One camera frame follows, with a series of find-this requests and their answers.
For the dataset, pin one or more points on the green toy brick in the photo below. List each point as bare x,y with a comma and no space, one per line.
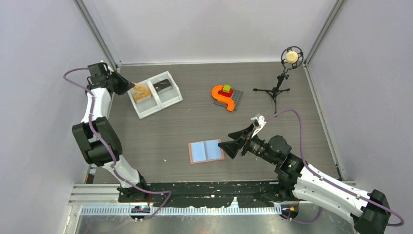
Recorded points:
226,89

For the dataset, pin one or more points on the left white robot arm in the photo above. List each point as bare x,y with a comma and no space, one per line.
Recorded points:
96,138

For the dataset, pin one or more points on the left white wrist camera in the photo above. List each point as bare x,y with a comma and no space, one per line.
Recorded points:
108,68

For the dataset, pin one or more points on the aluminium frame rail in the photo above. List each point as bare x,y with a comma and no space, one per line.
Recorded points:
102,199

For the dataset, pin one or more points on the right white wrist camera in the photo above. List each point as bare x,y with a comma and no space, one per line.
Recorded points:
258,122

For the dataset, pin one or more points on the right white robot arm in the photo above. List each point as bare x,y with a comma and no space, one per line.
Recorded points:
366,211

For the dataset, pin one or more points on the black card box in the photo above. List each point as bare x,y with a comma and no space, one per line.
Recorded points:
162,86

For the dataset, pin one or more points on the pink leather card holder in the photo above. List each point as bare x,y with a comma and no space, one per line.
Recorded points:
205,151

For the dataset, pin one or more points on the orange S-shaped toy track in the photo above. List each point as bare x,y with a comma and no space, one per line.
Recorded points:
223,99

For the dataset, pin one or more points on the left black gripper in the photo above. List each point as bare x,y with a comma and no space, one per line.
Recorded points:
125,86

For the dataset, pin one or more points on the orange card box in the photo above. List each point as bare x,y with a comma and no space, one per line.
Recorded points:
140,96

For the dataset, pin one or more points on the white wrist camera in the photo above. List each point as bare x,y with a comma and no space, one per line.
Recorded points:
108,68
258,122

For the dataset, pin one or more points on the grey toy baseplate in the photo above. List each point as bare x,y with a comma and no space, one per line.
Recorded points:
236,98

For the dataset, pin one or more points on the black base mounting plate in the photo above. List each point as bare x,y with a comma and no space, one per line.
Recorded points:
248,194

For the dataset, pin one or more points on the black tripod mic stand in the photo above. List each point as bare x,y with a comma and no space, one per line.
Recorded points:
276,91

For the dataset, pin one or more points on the red toy brick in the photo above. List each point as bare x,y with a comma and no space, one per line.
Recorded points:
225,94

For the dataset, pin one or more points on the orange patterned credit card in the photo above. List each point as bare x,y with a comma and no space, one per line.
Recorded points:
140,87

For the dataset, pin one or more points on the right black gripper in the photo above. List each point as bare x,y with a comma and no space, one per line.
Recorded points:
232,147

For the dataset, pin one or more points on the microphone with shock mount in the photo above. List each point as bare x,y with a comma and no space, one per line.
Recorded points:
292,57

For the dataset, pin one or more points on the white two-compartment tray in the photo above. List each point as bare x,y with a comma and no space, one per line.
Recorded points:
157,102

